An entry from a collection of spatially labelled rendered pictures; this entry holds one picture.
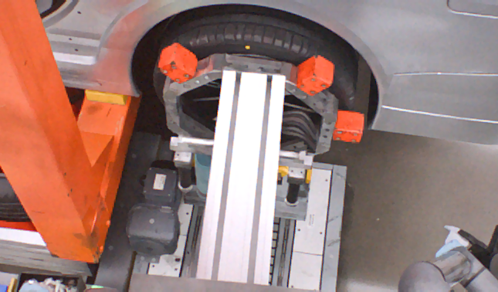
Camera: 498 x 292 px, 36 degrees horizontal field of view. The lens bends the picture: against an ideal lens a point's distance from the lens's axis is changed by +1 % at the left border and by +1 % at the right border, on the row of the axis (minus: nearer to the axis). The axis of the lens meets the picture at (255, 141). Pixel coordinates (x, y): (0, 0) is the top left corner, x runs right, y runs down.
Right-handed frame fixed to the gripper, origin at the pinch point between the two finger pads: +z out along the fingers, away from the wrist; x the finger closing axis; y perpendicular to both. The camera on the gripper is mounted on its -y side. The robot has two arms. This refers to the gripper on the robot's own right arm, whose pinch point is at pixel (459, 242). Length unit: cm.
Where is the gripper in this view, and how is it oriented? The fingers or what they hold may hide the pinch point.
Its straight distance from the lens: 232.7
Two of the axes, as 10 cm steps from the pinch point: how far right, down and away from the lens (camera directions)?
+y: -7.2, 6.6, -2.0
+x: 5.9, 7.4, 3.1
